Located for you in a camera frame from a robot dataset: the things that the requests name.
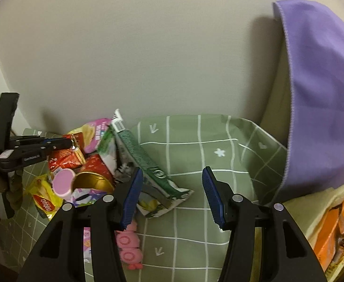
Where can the operator left hand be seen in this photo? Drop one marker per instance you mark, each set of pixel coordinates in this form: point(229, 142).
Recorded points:
point(11, 185)

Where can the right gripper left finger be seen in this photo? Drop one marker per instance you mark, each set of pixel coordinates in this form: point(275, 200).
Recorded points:
point(126, 198)

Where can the pink yogurt cup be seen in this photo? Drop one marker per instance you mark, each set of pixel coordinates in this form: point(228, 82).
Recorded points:
point(62, 183)

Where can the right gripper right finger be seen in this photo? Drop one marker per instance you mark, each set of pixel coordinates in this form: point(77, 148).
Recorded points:
point(222, 200)

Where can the green white milk carton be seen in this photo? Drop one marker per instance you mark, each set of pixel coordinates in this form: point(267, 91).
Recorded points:
point(121, 153)

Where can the green grid pillow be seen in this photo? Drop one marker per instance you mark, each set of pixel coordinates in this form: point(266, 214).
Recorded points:
point(186, 244)

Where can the red gold cylindrical can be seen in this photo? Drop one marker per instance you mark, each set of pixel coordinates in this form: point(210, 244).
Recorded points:
point(94, 174)

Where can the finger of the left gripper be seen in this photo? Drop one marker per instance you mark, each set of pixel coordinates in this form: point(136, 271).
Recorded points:
point(53, 144)

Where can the orange snack wrapper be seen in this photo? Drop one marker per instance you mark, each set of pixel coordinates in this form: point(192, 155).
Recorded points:
point(327, 239)

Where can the yellow snack wrapper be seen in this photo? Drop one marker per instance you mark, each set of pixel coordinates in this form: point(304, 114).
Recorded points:
point(44, 197)

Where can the red snack packet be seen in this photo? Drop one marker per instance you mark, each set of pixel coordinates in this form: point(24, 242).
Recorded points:
point(71, 158)

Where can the pink chip bag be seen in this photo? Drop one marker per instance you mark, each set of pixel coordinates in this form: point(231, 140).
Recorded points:
point(92, 133)

